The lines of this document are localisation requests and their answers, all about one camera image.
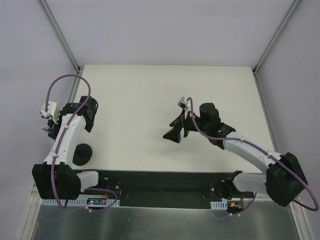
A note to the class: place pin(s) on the right white cable duct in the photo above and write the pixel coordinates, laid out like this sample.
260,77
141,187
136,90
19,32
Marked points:
219,205

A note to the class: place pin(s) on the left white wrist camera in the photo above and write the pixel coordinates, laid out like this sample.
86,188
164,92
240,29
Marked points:
51,109

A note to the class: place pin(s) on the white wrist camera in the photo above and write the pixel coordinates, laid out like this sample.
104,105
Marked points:
51,109
184,104

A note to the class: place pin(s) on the aluminium frame post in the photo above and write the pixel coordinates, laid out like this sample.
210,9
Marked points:
59,34
277,34

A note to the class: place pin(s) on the white cable duct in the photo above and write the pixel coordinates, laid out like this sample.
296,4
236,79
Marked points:
219,205
93,202

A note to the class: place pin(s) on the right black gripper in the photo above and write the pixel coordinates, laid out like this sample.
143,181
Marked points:
184,124

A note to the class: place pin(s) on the left white cable duct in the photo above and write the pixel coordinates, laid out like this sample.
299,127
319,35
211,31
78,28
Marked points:
93,202

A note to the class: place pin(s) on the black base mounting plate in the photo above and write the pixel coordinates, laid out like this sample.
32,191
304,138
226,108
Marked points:
160,189

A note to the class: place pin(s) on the phone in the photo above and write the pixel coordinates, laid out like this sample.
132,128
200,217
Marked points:
45,127

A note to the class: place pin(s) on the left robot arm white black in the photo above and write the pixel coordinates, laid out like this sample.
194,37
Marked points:
55,177

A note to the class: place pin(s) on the black phone stand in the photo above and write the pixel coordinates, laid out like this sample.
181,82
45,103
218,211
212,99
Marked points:
82,154

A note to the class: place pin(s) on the right aluminium frame post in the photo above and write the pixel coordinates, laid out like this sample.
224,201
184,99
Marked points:
277,34

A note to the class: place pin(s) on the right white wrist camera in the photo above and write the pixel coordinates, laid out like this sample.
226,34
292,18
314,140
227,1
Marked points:
184,104

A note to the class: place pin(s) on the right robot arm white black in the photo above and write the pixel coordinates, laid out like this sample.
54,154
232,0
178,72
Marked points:
281,176

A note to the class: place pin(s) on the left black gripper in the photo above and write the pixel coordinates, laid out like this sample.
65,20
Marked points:
50,128

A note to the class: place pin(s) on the left aluminium frame post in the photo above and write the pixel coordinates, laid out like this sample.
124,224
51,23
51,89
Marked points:
59,34

